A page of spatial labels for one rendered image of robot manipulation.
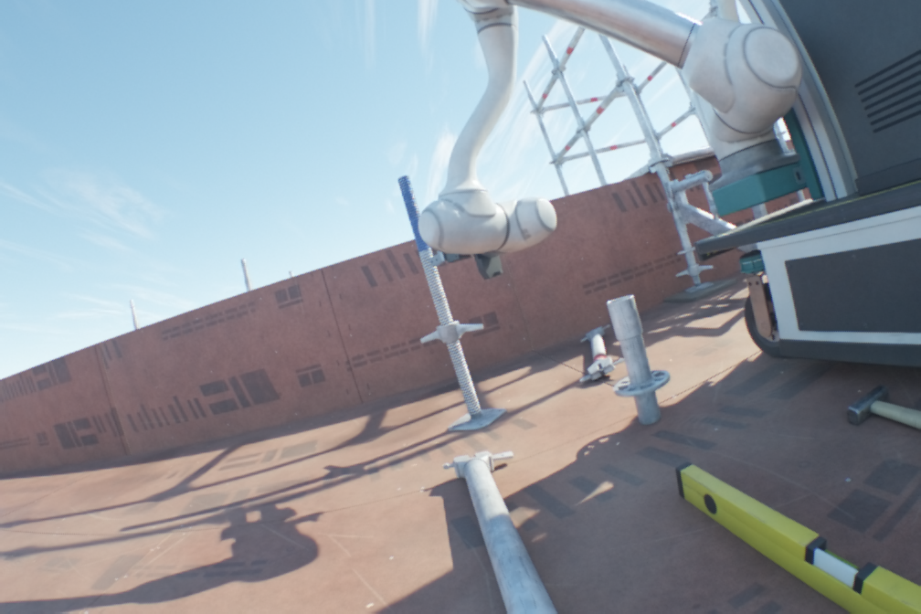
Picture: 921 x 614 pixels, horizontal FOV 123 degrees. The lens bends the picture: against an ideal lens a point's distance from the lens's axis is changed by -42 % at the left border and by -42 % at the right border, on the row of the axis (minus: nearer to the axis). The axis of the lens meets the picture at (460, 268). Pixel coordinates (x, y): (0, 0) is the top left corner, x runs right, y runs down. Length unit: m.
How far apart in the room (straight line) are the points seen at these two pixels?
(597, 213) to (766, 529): 1.98
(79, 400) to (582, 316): 3.08
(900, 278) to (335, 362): 2.10
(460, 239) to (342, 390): 1.49
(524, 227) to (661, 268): 1.62
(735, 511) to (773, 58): 0.64
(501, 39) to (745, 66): 0.55
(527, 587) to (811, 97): 0.96
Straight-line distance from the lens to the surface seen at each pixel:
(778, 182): 0.95
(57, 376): 3.30
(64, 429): 3.36
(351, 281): 2.12
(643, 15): 0.83
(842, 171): 0.98
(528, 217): 0.87
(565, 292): 2.18
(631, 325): 0.86
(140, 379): 2.72
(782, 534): 0.49
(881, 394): 0.79
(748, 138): 0.95
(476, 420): 1.28
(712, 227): 2.16
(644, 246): 2.39
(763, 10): 1.04
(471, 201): 0.81
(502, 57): 1.02
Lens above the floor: 0.37
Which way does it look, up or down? 3 degrees up
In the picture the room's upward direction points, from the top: 17 degrees counter-clockwise
